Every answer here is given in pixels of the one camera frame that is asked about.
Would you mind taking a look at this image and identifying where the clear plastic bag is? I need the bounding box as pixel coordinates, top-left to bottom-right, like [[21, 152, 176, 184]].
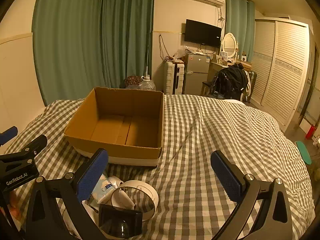
[[174, 45, 193, 59]]

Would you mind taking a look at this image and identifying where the white louvred wardrobe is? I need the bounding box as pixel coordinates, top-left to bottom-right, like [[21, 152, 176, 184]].
[[250, 17, 314, 133]]

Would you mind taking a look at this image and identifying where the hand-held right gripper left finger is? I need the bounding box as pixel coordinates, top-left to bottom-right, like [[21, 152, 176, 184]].
[[25, 148, 109, 240]]

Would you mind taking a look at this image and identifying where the dark green suitcase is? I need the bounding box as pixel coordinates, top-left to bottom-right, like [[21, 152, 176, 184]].
[[246, 71, 257, 100]]

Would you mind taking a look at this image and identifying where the grey checked bed sheet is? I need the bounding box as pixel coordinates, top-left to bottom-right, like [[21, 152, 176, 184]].
[[5, 94, 316, 240]]

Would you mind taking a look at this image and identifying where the green board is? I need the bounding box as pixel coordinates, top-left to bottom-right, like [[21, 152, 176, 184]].
[[295, 141, 312, 165]]

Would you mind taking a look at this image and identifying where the wooden dressing table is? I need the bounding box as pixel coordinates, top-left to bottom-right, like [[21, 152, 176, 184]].
[[209, 59, 252, 80]]

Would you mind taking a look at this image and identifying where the black wall television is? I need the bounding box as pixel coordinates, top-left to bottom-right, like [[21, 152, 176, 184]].
[[184, 19, 222, 48]]

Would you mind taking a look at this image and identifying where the white tissue pack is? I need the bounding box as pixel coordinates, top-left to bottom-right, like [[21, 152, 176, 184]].
[[91, 174, 118, 204]]

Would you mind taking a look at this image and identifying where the black clothes pile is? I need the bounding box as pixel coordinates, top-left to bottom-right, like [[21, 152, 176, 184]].
[[210, 64, 249, 99]]

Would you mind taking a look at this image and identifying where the red fire extinguisher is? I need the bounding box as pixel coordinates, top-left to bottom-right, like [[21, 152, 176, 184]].
[[305, 124, 316, 140]]

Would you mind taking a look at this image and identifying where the white oval mirror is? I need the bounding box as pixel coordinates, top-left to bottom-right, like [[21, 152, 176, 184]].
[[221, 33, 239, 61]]

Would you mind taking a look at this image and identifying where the clear water jug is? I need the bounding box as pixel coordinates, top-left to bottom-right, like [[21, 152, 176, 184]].
[[139, 74, 157, 91]]

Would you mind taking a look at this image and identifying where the green curtain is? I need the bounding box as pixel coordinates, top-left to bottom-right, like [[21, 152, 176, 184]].
[[225, 0, 256, 64], [32, 0, 107, 105], [100, 0, 156, 88]]

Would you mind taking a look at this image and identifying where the wooden chair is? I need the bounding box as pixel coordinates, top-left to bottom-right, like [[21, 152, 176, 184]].
[[201, 80, 218, 97]]

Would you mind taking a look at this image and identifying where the black glossy object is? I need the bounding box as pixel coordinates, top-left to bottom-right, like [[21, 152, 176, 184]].
[[98, 204, 143, 238]]

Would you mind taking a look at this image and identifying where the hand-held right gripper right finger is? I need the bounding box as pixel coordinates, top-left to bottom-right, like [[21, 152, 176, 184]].
[[210, 150, 293, 240]]

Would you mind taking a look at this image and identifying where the floral fabric bag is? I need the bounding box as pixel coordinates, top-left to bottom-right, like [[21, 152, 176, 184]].
[[124, 75, 143, 89]]

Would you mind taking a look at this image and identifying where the white ring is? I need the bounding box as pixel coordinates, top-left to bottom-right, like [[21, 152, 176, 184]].
[[110, 180, 159, 222]]

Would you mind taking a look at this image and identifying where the wall cable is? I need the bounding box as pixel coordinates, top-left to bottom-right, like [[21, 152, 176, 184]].
[[159, 34, 172, 61]]

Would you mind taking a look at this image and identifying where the cardboard box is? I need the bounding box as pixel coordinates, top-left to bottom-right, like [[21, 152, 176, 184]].
[[64, 87, 165, 168]]

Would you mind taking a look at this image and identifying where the white suitcase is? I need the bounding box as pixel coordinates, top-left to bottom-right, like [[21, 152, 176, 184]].
[[164, 61, 185, 95]]

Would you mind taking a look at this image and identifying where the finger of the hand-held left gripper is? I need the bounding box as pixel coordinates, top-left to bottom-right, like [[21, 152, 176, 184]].
[[0, 134, 48, 167], [0, 126, 19, 146]]

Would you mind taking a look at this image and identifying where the silver small fridge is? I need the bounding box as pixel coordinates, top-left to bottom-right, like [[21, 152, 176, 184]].
[[184, 53, 210, 95]]

